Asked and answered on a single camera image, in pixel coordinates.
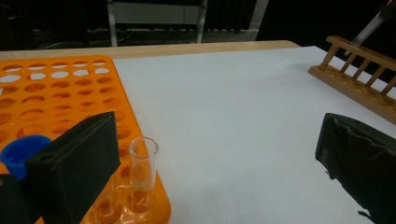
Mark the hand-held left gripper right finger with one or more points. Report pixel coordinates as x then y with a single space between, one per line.
361 161

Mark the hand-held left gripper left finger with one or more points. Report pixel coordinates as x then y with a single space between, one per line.
74 161

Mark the blue-capped test tube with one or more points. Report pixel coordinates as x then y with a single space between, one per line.
18 154

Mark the clear test tube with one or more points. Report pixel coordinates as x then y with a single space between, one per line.
143 174

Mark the orange plastic tube rack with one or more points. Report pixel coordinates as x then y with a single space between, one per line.
74 90

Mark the wooden tube rack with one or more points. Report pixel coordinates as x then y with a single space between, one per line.
348 87

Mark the white table mat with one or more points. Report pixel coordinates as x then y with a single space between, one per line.
233 124

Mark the white metal stand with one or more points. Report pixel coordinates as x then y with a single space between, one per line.
155 13

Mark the white metal bar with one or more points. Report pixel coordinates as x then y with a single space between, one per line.
260 14

